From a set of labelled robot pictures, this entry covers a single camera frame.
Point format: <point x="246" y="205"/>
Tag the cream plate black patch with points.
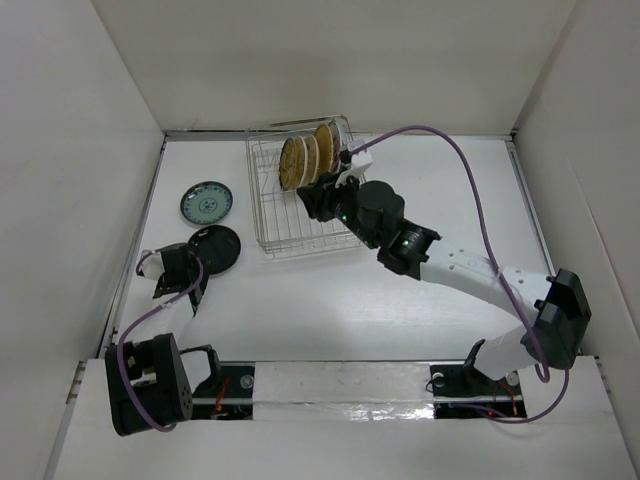
<point x="303" y="162"/>

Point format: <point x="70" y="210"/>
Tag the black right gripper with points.
<point x="329" y="191"/>

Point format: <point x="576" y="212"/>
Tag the blue patterned round plate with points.
<point x="206" y="203"/>

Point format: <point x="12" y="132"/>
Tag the cream floral round plate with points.
<point x="313" y="159"/>

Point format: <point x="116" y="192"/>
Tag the white plate red characters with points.
<point x="337" y="141"/>

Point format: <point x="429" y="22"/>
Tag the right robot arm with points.
<point x="552" y="310"/>

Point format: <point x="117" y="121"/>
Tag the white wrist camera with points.
<point x="152" y="266"/>
<point x="354" y="161"/>

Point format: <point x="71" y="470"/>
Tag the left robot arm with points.
<point x="148" y="386"/>

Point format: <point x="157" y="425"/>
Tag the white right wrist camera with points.
<point x="354" y="161"/>

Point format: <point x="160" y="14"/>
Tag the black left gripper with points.
<point x="205" y="276"/>

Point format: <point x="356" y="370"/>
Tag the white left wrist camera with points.
<point x="152" y="266"/>

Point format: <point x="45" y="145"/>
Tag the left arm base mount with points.
<point x="228" y="398"/>

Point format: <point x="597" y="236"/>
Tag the yellow brown patterned plate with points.
<point x="289" y="164"/>

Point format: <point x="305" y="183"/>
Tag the black round plate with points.
<point x="220" y="250"/>

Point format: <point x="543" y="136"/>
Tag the round woven bamboo plate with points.
<point x="326" y="150"/>

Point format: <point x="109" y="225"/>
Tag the metal wire dish rack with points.
<point x="281" y="224"/>

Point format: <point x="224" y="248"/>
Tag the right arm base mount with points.
<point x="463" y="393"/>

